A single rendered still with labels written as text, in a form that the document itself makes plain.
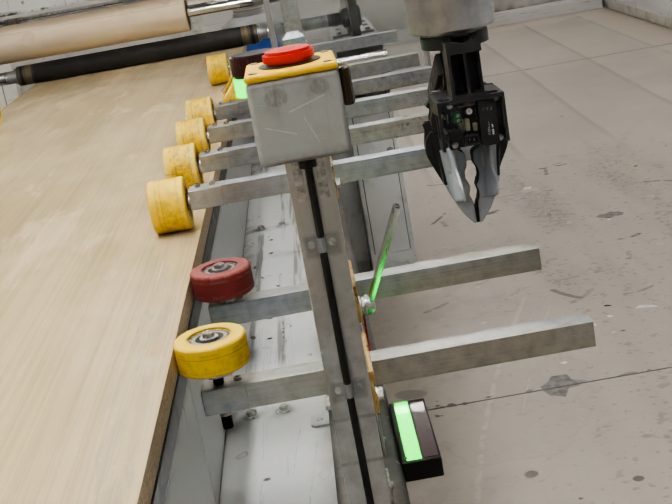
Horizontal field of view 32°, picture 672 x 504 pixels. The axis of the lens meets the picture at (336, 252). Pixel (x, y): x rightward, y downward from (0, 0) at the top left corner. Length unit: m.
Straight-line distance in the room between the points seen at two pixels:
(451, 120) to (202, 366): 0.37
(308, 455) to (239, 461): 0.10
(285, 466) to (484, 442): 1.38
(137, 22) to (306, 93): 3.14
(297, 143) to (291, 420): 0.90
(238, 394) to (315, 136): 0.48
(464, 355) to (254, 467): 0.44
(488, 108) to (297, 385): 0.36
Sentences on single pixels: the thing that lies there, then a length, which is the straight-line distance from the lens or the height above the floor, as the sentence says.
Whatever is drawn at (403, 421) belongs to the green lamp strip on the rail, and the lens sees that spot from 1.46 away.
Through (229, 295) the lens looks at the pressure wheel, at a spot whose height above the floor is 0.88.
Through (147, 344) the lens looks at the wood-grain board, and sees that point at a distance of 1.31.
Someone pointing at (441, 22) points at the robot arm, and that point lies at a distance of 1.19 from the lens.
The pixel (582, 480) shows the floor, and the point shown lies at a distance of 2.71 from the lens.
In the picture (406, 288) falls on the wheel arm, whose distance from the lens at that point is 1.51.
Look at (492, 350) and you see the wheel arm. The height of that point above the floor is 0.84.
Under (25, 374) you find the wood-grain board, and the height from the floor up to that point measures 0.90.
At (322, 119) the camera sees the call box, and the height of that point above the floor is 1.18.
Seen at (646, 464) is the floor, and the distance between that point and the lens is 2.76.
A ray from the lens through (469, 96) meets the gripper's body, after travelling 1.20.
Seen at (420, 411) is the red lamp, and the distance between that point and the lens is 1.48.
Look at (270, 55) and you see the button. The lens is 0.88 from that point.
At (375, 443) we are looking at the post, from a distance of 0.97.
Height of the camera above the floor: 1.34
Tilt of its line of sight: 17 degrees down
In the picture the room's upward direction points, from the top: 10 degrees counter-clockwise
